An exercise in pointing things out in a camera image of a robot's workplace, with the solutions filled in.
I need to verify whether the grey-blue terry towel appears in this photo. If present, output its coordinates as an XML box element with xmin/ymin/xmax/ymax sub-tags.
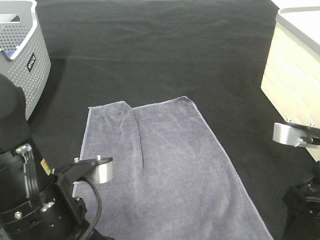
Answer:
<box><xmin>80</xmin><ymin>96</ymin><xmax>272</xmax><ymax>240</ymax></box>

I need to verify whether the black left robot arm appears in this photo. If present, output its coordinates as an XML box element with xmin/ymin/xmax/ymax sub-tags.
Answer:
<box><xmin>0</xmin><ymin>75</ymin><xmax>87</xmax><ymax>240</ymax></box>

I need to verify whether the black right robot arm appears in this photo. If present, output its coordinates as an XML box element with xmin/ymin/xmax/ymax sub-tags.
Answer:
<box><xmin>281</xmin><ymin>161</ymin><xmax>320</xmax><ymax>240</ymax></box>

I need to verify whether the black table cloth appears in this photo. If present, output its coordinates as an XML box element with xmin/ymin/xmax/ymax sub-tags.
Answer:
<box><xmin>29</xmin><ymin>0</ymin><xmax>315</xmax><ymax>240</ymax></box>

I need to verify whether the white box with grey rim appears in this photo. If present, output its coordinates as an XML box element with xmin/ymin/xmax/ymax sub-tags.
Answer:
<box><xmin>260</xmin><ymin>6</ymin><xmax>320</xmax><ymax>163</ymax></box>

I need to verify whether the grey perforated laundry basket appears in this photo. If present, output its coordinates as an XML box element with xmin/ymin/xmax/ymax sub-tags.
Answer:
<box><xmin>0</xmin><ymin>0</ymin><xmax>51</xmax><ymax>119</ymax></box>

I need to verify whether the light blue cloth in basket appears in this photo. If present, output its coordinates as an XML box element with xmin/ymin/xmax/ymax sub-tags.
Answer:
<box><xmin>6</xmin><ymin>40</ymin><xmax>23</xmax><ymax>57</ymax></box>

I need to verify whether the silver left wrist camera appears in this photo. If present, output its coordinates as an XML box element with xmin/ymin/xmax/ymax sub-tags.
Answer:
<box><xmin>70</xmin><ymin>155</ymin><xmax>113</xmax><ymax>184</ymax></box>

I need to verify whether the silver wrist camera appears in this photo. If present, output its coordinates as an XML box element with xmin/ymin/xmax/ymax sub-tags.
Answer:
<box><xmin>272</xmin><ymin>121</ymin><xmax>320</xmax><ymax>150</ymax></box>
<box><xmin>70</xmin><ymin>155</ymin><xmax>113</xmax><ymax>184</ymax></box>

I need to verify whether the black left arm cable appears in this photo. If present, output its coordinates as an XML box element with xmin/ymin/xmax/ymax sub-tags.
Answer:
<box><xmin>72</xmin><ymin>176</ymin><xmax>103</xmax><ymax>240</ymax></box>

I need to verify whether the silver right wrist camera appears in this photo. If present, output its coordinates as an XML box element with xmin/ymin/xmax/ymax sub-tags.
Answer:
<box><xmin>272</xmin><ymin>121</ymin><xmax>320</xmax><ymax>150</ymax></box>

